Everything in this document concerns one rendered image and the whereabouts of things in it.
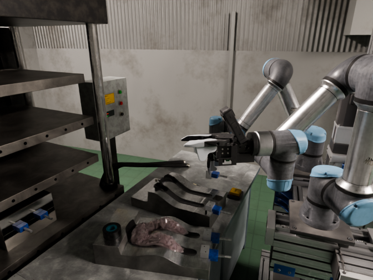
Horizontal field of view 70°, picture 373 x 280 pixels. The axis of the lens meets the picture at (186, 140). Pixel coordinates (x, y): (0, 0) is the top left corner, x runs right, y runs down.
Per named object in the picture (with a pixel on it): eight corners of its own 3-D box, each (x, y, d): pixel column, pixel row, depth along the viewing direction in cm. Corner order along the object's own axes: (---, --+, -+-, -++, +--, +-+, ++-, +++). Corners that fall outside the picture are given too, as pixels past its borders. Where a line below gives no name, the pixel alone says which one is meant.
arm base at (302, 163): (321, 163, 157) (324, 148, 154) (324, 175, 144) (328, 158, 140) (293, 160, 162) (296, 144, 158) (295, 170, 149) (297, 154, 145)
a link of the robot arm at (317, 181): (327, 188, 112) (333, 159, 107) (349, 207, 99) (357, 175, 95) (300, 190, 111) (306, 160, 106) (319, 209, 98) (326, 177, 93)
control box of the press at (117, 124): (141, 241, 242) (129, 77, 190) (120, 265, 217) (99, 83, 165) (122, 234, 252) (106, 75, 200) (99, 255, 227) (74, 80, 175)
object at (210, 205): (231, 215, 139) (232, 206, 137) (228, 221, 135) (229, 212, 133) (208, 209, 145) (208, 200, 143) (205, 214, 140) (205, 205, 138)
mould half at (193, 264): (213, 236, 133) (214, 218, 129) (208, 280, 109) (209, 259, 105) (119, 225, 141) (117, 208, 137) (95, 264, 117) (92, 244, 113)
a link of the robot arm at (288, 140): (307, 160, 78) (312, 133, 75) (271, 163, 77) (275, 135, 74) (293, 150, 86) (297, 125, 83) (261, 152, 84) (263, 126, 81)
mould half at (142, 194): (225, 205, 159) (226, 185, 154) (208, 231, 137) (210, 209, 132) (155, 185, 180) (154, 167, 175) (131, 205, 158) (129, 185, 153)
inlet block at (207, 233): (231, 240, 127) (231, 231, 125) (231, 248, 122) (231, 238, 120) (203, 237, 129) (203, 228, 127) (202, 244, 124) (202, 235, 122)
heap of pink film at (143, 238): (189, 229, 130) (189, 215, 127) (182, 256, 113) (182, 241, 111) (138, 223, 134) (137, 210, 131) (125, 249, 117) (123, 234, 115)
